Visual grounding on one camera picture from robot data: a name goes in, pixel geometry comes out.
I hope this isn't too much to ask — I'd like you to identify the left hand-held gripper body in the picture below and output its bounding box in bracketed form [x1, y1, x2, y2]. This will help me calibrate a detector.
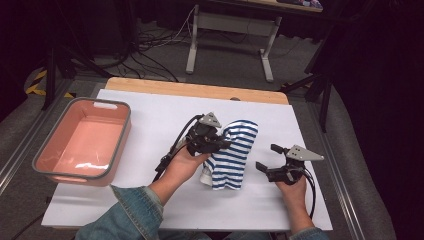
[184, 112, 223, 157]

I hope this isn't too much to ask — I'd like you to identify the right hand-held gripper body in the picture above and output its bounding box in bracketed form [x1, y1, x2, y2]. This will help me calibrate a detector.
[267, 144, 325, 186]

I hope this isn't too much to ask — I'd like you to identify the blue white striped baby romper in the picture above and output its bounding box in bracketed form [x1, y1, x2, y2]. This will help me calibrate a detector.
[199, 119, 259, 191]

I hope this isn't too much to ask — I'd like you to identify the pink basket with grey rim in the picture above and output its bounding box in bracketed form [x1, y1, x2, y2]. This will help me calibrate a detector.
[32, 97, 132, 187]

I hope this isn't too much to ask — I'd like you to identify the person's left hand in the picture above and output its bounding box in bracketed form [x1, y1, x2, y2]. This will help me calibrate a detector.
[164, 149, 211, 188]

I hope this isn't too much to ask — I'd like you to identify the person's right hand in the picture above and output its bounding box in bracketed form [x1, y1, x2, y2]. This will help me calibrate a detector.
[275, 175, 308, 210]

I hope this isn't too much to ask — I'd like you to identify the white table mat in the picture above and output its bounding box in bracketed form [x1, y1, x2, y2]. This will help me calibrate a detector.
[41, 89, 334, 232]

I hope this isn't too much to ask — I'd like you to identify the black metal stand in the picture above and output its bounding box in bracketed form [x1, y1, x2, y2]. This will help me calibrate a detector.
[279, 33, 334, 133]

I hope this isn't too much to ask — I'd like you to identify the desk with white legs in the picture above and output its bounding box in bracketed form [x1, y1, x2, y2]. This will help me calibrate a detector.
[185, 0, 324, 83]

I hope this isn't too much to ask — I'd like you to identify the colourful item on desk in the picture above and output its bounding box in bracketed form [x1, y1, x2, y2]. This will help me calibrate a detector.
[276, 0, 324, 9]

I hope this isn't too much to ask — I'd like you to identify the black tripod stand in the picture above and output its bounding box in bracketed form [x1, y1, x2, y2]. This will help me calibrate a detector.
[41, 43, 114, 111]

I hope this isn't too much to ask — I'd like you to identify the yellow black hazard tape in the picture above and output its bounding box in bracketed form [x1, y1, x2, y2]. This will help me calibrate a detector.
[25, 69, 75, 99]

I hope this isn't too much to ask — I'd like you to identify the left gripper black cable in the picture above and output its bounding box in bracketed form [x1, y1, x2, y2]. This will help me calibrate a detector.
[153, 114, 204, 183]

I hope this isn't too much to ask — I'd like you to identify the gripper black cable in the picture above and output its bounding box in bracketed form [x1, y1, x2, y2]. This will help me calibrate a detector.
[153, 114, 204, 183]
[301, 166, 317, 220]

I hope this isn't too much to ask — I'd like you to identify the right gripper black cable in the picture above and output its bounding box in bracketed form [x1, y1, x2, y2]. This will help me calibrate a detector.
[301, 166, 317, 220]

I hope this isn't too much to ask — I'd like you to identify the aluminium floor rail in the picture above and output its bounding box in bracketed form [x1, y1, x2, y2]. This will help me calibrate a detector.
[306, 101, 366, 240]
[0, 79, 73, 196]

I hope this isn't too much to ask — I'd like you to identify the bundle of floor cables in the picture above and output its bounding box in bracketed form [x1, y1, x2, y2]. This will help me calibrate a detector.
[99, 6, 198, 83]

